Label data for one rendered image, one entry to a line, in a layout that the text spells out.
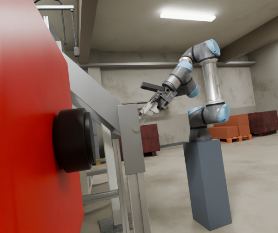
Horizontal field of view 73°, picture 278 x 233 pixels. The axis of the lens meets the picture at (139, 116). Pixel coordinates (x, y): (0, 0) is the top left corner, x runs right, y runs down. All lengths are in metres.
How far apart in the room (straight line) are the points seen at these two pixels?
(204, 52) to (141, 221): 1.06
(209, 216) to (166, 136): 4.23
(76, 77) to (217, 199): 1.16
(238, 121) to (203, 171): 4.12
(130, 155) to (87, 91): 0.20
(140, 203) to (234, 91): 6.81
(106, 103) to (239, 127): 4.97
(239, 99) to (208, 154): 6.06
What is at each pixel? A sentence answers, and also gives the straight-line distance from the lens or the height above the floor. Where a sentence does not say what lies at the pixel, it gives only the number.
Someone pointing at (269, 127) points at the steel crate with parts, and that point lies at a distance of 6.28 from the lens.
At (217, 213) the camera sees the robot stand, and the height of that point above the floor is 0.09.
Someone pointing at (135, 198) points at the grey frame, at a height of 0.53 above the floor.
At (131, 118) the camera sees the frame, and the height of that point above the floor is 0.72.
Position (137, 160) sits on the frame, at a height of 0.62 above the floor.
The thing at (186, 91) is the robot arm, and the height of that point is 0.85.
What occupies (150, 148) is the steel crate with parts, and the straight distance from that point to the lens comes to 4.15.
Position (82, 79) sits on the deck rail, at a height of 0.84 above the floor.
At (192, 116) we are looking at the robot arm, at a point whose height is 0.72.
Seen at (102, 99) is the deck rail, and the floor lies 0.78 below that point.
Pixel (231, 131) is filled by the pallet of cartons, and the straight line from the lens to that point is 5.22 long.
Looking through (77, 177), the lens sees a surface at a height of 0.66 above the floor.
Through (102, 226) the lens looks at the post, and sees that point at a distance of 1.60.
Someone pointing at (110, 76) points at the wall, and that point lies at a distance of 5.20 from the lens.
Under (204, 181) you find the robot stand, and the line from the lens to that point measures 1.31.
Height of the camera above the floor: 0.70
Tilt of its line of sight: 3 degrees up
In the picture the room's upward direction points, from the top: 7 degrees counter-clockwise
